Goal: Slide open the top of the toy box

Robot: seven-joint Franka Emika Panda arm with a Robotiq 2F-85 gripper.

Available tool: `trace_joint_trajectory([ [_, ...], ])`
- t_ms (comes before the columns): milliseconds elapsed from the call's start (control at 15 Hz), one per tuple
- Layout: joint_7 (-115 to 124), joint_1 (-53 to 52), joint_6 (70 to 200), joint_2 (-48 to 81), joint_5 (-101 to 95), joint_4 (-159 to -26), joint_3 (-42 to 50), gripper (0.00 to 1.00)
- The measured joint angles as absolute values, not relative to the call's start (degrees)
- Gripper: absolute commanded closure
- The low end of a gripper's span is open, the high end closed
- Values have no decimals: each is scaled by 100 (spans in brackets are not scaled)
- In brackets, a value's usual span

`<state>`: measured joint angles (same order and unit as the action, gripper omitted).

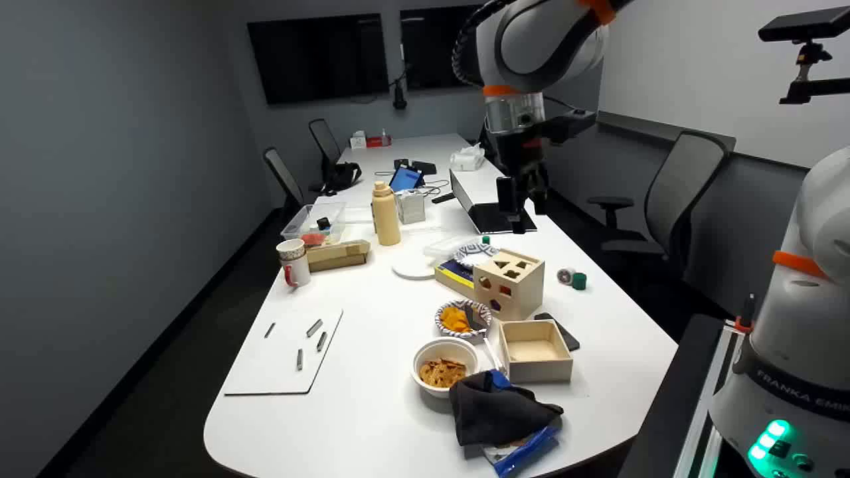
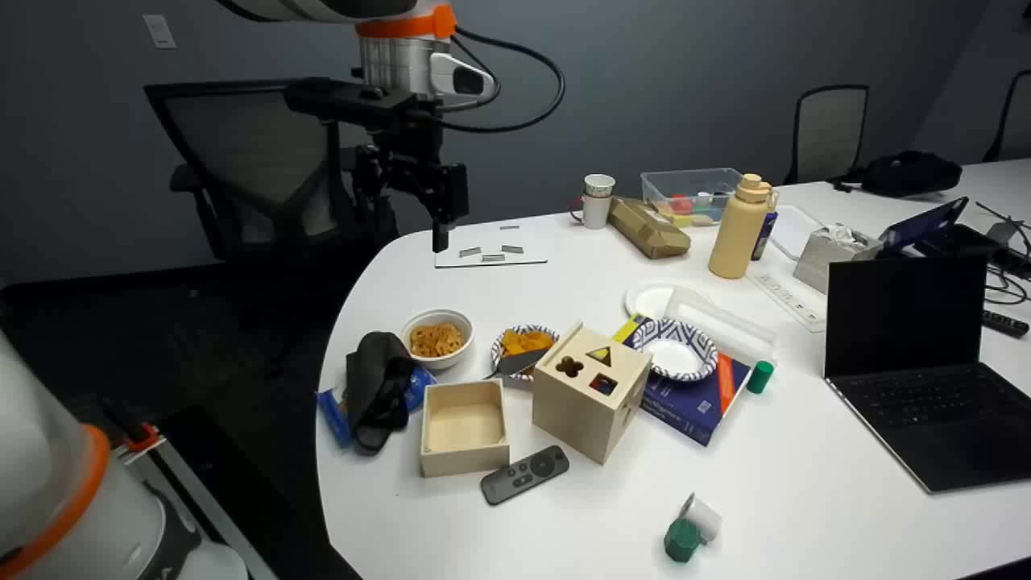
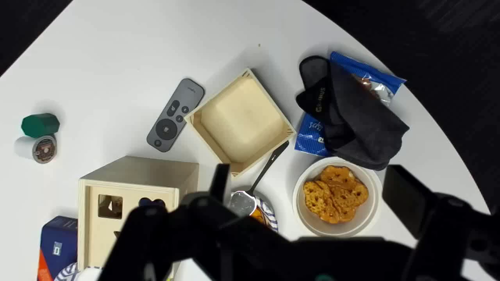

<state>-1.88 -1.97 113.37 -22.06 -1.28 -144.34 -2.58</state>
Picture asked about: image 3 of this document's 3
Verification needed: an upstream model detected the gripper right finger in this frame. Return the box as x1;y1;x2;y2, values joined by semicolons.
382;164;500;281

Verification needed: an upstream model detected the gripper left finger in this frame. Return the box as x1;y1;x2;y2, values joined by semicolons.
98;164;250;281

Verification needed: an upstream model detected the wooden toy box lid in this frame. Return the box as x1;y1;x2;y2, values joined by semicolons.
84;186;180;274

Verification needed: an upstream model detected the wooden shape sorter toy box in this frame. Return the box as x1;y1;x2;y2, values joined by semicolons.
77;156;200;281

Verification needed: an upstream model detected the open empty wooden box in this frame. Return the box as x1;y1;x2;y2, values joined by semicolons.
184;68;296;178

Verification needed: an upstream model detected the blue and orange carton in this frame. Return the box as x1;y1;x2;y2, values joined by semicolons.
37;216;79;281

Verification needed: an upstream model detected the blue striped bowl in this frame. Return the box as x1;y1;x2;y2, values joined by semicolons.
250;195;279;233
54;262;103;281

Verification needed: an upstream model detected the grey remote control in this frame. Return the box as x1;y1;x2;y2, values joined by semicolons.
146;78;205;153

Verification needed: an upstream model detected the dark grey sock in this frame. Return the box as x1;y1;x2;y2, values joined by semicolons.
296;55;410;171

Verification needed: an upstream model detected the white bowl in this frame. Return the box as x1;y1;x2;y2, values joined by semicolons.
292;157;383;238

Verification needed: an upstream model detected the white coffee pod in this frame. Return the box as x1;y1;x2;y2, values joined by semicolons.
15;135;58;164

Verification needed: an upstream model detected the green octagonal block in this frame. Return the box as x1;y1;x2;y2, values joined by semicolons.
21;113;61;138

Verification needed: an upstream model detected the blue snack bag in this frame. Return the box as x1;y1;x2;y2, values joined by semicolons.
294;52;407;157

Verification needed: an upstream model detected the spoon with black handle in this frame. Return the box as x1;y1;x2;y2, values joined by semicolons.
229;140;290;217

